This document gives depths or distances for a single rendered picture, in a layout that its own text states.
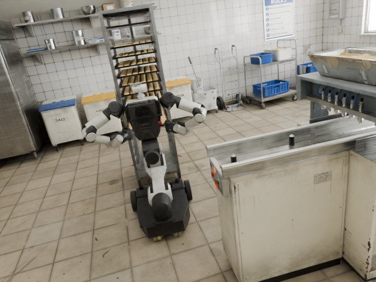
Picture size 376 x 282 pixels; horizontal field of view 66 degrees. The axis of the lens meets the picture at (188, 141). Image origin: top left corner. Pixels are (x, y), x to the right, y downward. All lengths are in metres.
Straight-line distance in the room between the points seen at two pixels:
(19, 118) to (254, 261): 3.91
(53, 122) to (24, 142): 0.51
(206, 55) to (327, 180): 4.34
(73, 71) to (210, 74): 2.50
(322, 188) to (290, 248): 0.41
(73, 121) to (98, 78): 0.98
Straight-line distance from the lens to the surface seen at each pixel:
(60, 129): 5.06
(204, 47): 5.73
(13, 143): 4.98
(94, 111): 4.93
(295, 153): 1.62
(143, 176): 3.20
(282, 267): 2.01
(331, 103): 1.90
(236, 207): 1.60
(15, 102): 4.80
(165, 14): 5.56
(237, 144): 1.78
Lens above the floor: 1.57
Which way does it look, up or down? 21 degrees down
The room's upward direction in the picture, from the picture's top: 9 degrees counter-clockwise
